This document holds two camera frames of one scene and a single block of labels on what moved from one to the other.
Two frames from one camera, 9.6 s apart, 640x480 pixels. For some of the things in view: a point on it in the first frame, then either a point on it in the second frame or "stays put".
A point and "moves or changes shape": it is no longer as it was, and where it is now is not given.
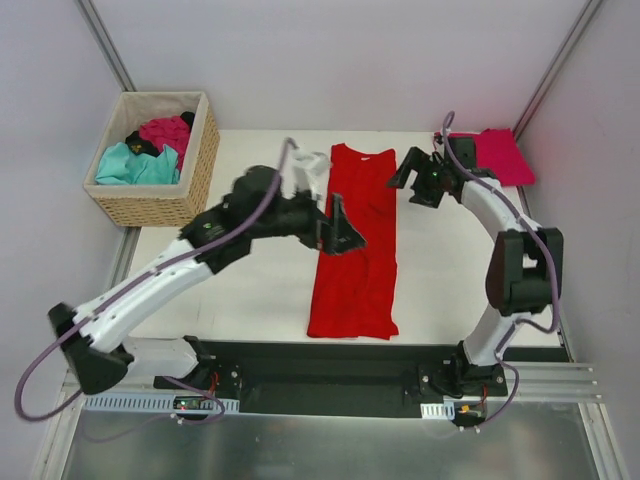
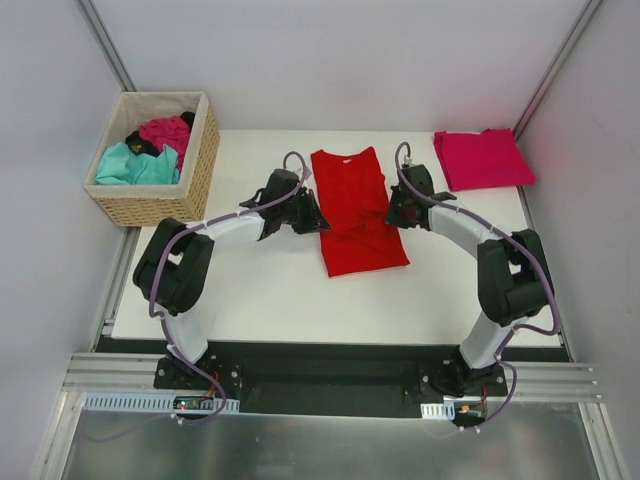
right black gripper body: (426, 180) -> (400, 211)
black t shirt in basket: (141, 146) stays put
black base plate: (333, 380) stays put
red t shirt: (355, 293) moves or changes shape
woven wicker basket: (154, 157) stays put
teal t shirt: (118, 165) stays put
